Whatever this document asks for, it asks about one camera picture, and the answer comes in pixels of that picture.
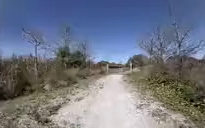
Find green bushes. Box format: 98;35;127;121
54;26;89;69

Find dark green tree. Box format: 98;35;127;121
126;54;149;68

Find pale gravel path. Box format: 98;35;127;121
49;72;178;128

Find bare pale-trunk tree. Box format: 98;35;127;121
21;26;51;79

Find group of bare trees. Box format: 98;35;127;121
136;21;205;68

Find green ground cover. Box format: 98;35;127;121
124;63;205;128

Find dry reed thicket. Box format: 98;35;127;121
0;54;106;101

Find low gate wall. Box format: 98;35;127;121
104;62;134;74

